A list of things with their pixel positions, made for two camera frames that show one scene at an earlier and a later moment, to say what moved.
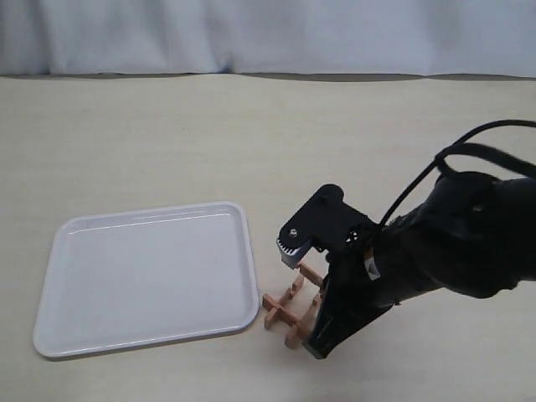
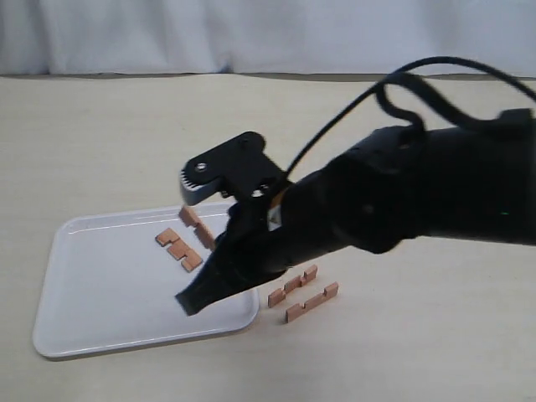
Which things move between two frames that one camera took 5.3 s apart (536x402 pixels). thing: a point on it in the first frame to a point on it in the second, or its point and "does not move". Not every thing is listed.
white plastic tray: [131, 278] does not move
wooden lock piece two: [270, 303] to [190, 219]
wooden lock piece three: [271, 316] to [279, 295]
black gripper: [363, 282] to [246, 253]
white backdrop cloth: [363, 39] does not move
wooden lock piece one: [311, 274] to [178, 249]
